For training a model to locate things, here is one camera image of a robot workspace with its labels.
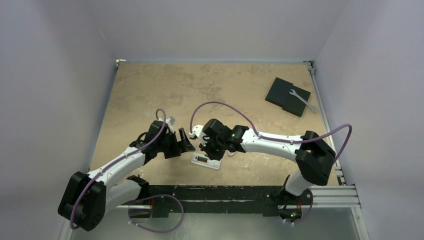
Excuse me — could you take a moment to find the silver open-end wrench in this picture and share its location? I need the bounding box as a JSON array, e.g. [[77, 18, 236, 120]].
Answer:
[[289, 89, 317, 113]]

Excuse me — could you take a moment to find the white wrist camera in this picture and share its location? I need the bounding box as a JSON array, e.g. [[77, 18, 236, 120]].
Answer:
[[188, 124, 205, 140], [165, 116, 176, 128]]

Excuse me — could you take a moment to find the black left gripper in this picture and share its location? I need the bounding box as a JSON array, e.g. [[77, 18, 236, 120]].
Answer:
[[156, 127, 194, 158]]

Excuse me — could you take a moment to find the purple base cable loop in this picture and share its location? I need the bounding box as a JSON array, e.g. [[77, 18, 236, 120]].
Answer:
[[127, 194, 184, 234]]

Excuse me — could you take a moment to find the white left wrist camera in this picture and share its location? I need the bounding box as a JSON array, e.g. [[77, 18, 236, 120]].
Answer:
[[165, 116, 176, 128]]

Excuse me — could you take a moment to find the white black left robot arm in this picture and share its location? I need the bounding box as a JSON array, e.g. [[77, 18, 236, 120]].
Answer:
[[57, 119, 196, 232]]

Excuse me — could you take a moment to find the black foam pad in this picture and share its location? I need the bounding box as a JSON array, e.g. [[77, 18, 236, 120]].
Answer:
[[265, 77, 311, 117]]

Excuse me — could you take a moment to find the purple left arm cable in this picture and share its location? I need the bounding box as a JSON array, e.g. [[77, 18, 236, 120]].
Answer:
[[69, 108, 167, 230]]

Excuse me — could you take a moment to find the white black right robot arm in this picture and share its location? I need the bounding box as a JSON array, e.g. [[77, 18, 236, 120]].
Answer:
[[189, 118, 336, 204]]

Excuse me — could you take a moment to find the aluminium table edge frame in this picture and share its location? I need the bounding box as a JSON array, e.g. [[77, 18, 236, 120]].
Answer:
[[304, 60, 370, 240]]

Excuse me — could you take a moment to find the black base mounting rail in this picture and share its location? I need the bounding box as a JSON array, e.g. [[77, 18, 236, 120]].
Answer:
[[124, 185, 313, 218]]

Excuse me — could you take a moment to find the white remote control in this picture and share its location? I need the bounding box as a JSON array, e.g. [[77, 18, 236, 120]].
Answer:
[[190, 153, 221, 170]]

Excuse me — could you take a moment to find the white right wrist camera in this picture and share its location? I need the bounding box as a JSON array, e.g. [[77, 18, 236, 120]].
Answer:
[[188, 124, 205, 140]]

